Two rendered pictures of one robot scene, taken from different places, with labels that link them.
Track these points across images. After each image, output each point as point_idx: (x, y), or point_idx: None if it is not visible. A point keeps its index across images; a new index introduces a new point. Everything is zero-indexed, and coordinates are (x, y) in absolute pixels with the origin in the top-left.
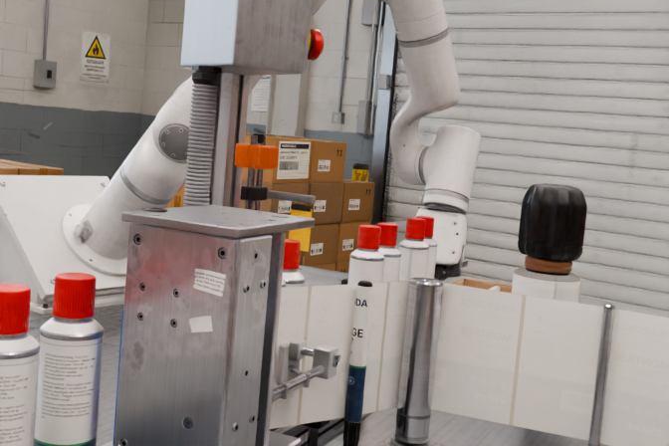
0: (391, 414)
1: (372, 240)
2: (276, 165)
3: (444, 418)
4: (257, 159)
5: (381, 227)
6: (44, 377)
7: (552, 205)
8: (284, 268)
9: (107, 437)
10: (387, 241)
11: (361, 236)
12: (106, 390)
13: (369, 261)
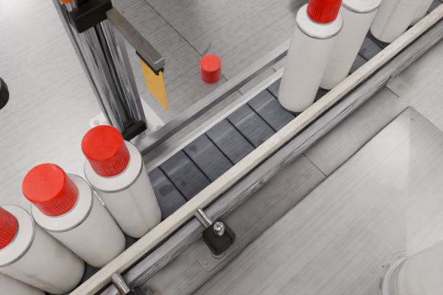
0: (251, 268)
1: (325, 13)
2: None
3: (305, 293)
4: None
5: None
6: None
7: None
8: (99, 174)
9: (14, 184)
10: None
11: (312, 2)
12: (62, 78)
13: (314, 38)
